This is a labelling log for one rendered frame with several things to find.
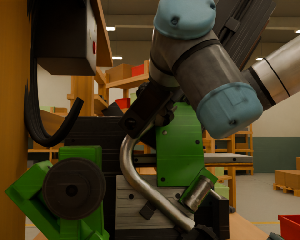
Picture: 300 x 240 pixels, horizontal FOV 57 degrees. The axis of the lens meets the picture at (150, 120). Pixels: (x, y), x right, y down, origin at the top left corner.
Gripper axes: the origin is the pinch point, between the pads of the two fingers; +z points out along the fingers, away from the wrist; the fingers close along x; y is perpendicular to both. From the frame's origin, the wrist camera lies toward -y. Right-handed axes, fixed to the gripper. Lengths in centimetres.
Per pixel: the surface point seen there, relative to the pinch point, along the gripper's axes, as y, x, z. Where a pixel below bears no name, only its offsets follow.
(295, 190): 275, -213, 494
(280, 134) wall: 570, -181, 814
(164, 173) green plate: -6.4, -11.0, 3.0
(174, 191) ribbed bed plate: -7.2, -15.5, 5.2
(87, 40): -0.6, 19.9, -10.8
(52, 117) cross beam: -13, 33, 36
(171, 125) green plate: 3.4, -4.2, 2.4
